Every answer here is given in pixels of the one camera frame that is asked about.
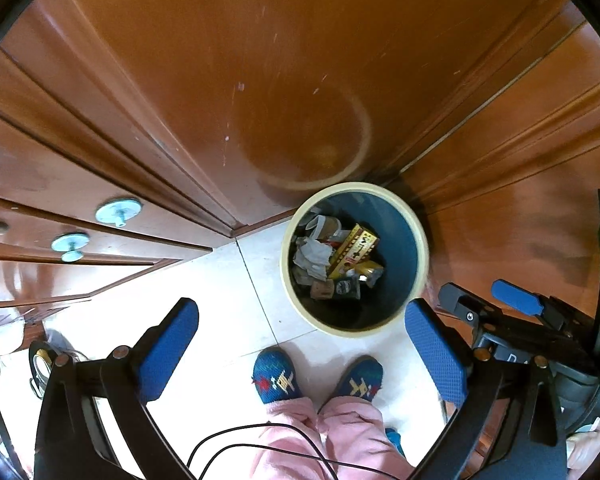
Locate small dark packet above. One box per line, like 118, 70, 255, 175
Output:
335, 279, 362, 301

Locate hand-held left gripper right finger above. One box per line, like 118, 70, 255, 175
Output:
404, 297, 568, 480

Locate thin black cable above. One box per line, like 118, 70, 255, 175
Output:
187, 422, 416, 480

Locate light blue round knob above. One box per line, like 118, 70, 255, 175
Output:
50, 232, 91, 263
95, 198, 144, 228

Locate blue knitted slipper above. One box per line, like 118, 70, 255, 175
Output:
252, 350, 303, 406
332, 356, 383, 403

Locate brown wooden cabinet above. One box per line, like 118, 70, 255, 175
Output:
380, 0, 600, 461

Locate person's right hand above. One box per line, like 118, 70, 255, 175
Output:
566, 419, 600, 471

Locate wooden drawer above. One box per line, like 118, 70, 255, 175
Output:
0, 195, 181, 267
0, 110, 213, 253

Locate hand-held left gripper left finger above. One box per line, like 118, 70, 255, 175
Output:
32, 297, 201, 480

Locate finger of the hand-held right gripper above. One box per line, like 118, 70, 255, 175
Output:
437, 282, 511, 350
491, 279, 598, 335

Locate crumpled white tissue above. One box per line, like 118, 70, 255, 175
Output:
292, 237, 333, 281

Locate yellow patterned box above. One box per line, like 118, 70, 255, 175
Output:
327, 224, 379, 281

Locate beige crumpled wrapper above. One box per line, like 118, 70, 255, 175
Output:
307, 215, 346, 243

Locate cream rimmed blue trash bin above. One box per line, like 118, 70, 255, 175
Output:
281, 181, 430, 333

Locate small blue object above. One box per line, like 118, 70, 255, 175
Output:
385, 427, 406, 458

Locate brown wooden wardrobe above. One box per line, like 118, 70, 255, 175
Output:
0, 0, 571, 311

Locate yellow white packet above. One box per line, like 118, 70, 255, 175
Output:
352, 260, 385, 288

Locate white plastic bag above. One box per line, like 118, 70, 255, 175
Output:
0, 310, 28, 356

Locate pink pants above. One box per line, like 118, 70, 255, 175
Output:
252, 395, 416, 480

